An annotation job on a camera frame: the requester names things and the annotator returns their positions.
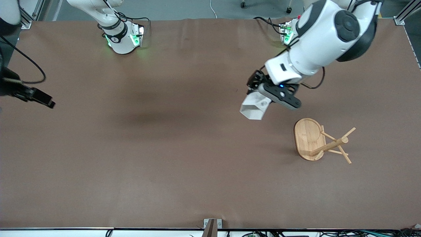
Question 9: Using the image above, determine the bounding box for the aluminium frame profile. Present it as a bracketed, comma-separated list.
[394, 0, 421, 26]
[18, 0, 45, 29]

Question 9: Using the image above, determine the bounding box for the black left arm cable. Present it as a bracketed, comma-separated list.
[301, 66, 326, 90]

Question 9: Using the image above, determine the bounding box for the white faceted cup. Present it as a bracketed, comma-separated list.
[240, 92, 273, 120]

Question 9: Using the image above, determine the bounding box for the black left base cable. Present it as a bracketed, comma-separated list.
[253, 16, 285, 35]

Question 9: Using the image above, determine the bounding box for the black right base cable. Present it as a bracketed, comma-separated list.
[117, 13, 151, 33]

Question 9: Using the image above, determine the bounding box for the wooden cup rack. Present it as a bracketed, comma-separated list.
[294, 118, 357, 165]

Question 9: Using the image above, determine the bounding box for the grey metal bracket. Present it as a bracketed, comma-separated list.
[203, 219, 223, 229]

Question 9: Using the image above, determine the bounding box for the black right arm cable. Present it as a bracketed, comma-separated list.
[0, 35, 46, 84]

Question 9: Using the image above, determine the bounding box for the black base cable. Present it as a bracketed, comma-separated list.
[117, 13, 151, 33]
[253, 16, 285, 35]

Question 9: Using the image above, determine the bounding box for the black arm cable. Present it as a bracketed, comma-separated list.
[0, 35, 46, 84]
[301, 66, 326, 90]

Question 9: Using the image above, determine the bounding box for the brown mounting bar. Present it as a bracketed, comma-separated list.
[201, 219, 217, 237]

